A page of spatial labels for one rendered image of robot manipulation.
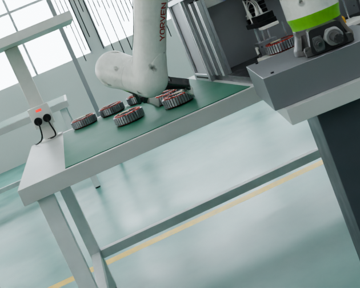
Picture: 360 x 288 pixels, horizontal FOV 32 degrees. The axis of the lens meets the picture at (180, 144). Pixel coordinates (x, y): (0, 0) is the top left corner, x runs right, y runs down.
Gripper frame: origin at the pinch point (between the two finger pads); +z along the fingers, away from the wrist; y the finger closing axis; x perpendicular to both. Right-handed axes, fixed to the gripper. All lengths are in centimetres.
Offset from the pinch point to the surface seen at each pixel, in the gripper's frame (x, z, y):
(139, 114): 1.7, 0.7, 14.6
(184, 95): 1.1, -0.3, -4.3
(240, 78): 0.4, 3.6, -23.8
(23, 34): -40, -11, 54
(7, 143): -188, 415, 468
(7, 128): -90, 168, 233
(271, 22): -21.4, 17.7, -33.7
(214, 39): -19.8, 10.2, -14.3
